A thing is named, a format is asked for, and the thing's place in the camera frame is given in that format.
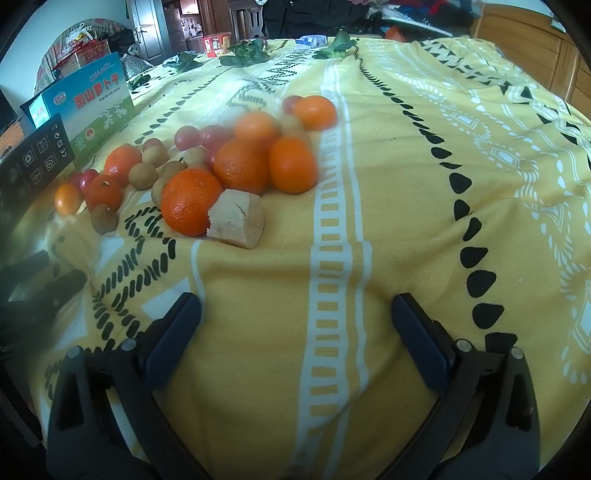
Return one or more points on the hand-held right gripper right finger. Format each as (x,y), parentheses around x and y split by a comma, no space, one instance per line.
(419,340)

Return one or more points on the black jacket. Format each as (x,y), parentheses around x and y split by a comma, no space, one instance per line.
(314,16)

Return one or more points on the wooden chair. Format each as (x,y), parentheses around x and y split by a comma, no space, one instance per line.
(253,21)

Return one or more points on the green leafy vegetable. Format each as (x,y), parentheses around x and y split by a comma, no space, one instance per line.
(138,81)
(244,51)
(184,62)
(337,47)

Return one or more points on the grey door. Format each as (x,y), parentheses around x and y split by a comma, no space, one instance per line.
(145,27)

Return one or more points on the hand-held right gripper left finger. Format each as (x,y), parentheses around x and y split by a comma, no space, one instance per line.
(171,336)

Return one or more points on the wooden wardrobe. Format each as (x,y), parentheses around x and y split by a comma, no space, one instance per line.
(531,41)

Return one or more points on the black shaver box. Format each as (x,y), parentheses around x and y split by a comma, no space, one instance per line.
(37,159)

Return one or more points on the pink patterned cloth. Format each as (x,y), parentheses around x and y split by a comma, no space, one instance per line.
(46,62)

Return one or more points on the blue and white packet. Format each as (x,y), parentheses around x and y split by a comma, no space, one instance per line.
(309,41)

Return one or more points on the small orange item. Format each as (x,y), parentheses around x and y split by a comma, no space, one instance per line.
(395,33)

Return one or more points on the dark clothing heap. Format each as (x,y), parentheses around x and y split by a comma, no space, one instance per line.
(122,41)

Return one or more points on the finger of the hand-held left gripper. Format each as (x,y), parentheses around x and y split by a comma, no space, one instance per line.
(28,264)
(60,287)

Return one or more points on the beige sugarcane chunk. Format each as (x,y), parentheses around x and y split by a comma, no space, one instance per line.
(235,224)

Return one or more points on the red snack box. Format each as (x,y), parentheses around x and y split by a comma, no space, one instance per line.
(216,44)

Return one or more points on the pile of tangerines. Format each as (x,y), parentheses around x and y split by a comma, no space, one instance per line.
(191,207)

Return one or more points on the pile of colourful clothes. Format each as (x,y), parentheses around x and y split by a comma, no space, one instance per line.
(415,14)

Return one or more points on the blue and green carton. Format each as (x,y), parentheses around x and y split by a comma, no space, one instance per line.
(92,106)

